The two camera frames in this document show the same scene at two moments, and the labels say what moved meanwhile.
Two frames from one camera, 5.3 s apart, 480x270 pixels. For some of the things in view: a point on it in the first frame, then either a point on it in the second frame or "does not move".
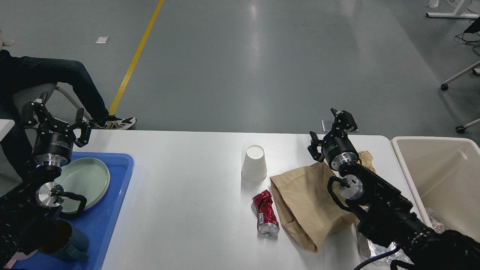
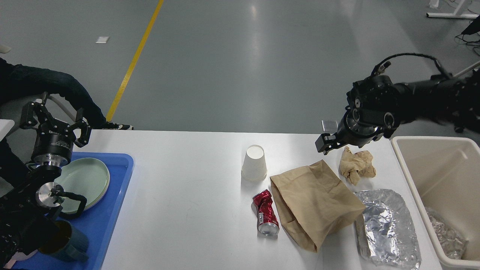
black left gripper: [54, 144] does not move
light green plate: [89, 177] does not move
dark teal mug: [67, 241] does not move
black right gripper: [337, 148] → [356, 128]
